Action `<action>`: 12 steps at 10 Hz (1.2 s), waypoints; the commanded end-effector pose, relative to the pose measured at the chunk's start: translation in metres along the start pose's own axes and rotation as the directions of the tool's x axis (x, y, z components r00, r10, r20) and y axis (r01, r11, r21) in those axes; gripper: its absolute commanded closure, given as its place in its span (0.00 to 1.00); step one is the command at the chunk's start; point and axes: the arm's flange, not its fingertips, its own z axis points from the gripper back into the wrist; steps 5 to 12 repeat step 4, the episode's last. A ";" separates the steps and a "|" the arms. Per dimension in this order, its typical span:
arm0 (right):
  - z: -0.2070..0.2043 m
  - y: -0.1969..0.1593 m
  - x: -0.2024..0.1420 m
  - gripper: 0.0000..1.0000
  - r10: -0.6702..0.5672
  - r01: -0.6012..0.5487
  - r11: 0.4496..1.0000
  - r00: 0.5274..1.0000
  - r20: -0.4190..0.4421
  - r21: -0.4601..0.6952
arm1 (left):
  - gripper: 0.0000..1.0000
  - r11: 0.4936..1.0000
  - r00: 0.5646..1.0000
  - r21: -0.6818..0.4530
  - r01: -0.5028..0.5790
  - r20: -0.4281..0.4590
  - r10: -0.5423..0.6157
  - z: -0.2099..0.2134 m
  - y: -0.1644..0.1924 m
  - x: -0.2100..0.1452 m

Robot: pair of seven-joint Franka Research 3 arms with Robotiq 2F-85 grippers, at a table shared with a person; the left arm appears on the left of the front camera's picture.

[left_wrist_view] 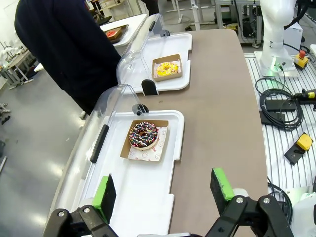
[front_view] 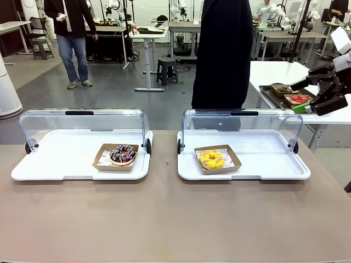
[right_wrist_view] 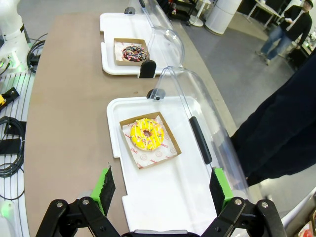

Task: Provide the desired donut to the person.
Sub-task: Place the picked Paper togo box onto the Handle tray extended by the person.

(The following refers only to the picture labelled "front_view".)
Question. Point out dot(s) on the white cylindrical air purifier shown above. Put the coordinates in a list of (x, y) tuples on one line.
[(6, 93)]

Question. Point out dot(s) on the white side table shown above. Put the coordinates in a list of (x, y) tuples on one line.
[(274, 71)]

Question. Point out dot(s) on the clear display case lid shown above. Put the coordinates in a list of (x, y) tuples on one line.
[(55, 120), (274, 123)]

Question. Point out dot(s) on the black camera stand pole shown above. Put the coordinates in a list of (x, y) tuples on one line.
[(299, 33)]

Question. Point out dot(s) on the man in jeans and jacket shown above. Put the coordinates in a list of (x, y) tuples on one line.
[(71, 27)]

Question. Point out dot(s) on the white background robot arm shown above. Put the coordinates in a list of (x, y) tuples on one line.
[(274, 9)]

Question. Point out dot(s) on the yellow sprinkled donut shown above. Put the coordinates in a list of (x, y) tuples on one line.
[(205, 161)]

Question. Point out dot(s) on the red paper cup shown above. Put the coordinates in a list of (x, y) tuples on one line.
[(134, 30)]

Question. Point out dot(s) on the white display case base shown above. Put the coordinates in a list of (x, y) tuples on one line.
[(260, 164), (55, 164)]

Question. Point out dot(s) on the grey step stool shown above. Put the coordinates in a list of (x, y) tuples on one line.
[(44, 48)]

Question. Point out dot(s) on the dark grey plastic stool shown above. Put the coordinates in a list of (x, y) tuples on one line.
[(167, 71)]

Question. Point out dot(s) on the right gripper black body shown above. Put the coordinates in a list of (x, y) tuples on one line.
[(340, 85)]

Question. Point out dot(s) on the white desk with metal legs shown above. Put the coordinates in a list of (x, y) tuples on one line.
[(13, 26)]

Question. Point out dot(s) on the brown plastic serving tray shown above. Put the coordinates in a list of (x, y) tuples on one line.
[(270, 96)]

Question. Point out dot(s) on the white height adjustable desk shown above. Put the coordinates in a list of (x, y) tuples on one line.
[(148, 34)]

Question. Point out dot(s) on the chocolate donut with nut bits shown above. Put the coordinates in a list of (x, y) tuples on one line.
[(282, 88)]

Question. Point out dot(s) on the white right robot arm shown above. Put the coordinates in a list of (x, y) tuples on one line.
[(341, 41)]

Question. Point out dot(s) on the red glazed donut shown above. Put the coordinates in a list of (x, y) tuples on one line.
[(299, 99)]

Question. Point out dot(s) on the black lid hinge knob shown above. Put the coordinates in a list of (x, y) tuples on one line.
[(148, 146), (179, 146), (28, 148), (295, 148)]

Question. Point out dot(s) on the person in dark clothes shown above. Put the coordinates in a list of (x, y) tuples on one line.
[(222, 54)]

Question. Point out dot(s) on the brown cardboard donut tray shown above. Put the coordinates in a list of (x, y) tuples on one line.
[(112, 168), (219, 171), (289, 100), (277, 93)]

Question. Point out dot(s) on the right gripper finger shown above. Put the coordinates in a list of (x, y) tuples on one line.
[(329, 104), (321, 74)]

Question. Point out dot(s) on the chocolate donut with coloured sprinkles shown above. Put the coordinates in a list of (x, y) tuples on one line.
[(118, 160)]

